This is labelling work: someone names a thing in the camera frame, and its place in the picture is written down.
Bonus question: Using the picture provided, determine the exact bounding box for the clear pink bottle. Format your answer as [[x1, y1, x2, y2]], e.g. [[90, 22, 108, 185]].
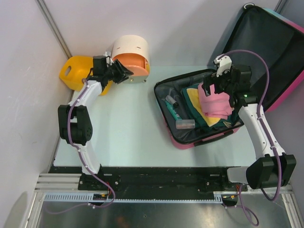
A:
[[175, 119, 196, 130]]

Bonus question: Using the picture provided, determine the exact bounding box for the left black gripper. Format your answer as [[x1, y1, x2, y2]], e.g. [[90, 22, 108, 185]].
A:
[[104, 59, 134, 85]]

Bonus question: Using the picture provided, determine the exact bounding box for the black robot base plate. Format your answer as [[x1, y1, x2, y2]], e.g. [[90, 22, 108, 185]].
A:
[[48, 166, 240, 196]]

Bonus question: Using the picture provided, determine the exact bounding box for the grey slotted cable duct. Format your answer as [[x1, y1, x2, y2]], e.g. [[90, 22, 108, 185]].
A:
[[44, 191, 224, 204]]

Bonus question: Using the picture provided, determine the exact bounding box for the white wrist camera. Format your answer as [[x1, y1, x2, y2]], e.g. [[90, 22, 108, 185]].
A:
[[104, 51, 114, 67], [213, 54, 232, 77]]

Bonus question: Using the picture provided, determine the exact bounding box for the purple cable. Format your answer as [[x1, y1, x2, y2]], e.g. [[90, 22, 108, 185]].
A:
[[45, 78, 116, 216], [217, 49, 283, 226]]

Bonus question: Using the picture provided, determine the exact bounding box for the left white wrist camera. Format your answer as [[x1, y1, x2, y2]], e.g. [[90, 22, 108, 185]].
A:
[[104, 51, 114, 67]]

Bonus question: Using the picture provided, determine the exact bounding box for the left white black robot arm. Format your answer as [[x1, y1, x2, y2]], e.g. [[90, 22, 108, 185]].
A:
[[57, 54, 133, 190]]

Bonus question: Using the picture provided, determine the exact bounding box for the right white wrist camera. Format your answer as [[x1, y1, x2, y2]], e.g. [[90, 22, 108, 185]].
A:
[[213, 54, 232, 77]]

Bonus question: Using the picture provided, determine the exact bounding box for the grey small bottle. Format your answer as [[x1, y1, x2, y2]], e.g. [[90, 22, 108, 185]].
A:
[[165, 95, 179, 108]]

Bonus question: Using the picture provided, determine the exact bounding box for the yellow folded cloth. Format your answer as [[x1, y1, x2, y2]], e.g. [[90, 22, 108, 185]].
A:
[[184, 85, 231, 127]]

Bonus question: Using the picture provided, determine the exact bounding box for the yellow plastic basket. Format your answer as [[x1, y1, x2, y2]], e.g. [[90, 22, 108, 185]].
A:
[[59, 56, 113, 96]]

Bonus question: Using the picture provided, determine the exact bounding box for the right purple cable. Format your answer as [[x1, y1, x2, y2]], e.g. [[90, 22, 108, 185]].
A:
[[217, 49, 283, 226]]

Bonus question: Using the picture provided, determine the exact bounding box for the pink cloth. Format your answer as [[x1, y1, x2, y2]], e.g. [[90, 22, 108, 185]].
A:
[[198, 83, 233, 119]]

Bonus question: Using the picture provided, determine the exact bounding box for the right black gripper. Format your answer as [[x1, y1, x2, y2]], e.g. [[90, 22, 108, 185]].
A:
[[201, 66, 235, 97]]

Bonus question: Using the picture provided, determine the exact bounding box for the teal tube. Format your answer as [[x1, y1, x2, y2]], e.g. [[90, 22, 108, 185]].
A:
[[165, 100, 182, 121]]

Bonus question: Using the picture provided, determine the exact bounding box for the pink and teal children's suitcase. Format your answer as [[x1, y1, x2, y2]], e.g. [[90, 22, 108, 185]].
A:
[[154, 5, 304, 149]]

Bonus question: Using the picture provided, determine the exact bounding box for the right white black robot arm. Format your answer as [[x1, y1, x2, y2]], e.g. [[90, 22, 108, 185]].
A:
[[202, 63, 296, 190]]

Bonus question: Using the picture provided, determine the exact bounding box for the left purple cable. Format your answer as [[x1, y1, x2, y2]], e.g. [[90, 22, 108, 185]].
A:
[[45, 78, 116, 216]]

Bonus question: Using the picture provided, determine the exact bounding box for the round pastel drawer cabinet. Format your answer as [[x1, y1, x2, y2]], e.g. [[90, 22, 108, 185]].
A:
[[111, 35, 150, 84]]

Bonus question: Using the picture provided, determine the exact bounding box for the dark green folded cloth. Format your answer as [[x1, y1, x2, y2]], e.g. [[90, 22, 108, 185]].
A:
[[181, 84, 238, 132]]

